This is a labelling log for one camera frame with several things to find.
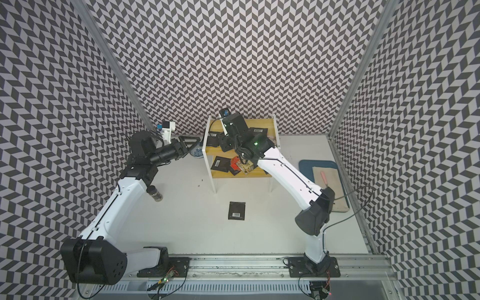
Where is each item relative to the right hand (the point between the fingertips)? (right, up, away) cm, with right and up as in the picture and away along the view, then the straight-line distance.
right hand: (226, 137), depth 74 cm
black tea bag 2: (-4, -11, +12) cm, 17 cm away
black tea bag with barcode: (+3, -34, +15) cm, 38 cm away
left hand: (-10, -2, -3) cm, 11 cm away
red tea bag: (+2, -11, +10) cm, 15 cm away
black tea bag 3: (+2, -15, +10) cm, 18 cm away
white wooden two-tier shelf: (-5, -6, -6) cm, 10 cm away
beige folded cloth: (+54, -21, +24) cm, 63 cm away
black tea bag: (-5, -1, -1) cm, 5 cm away
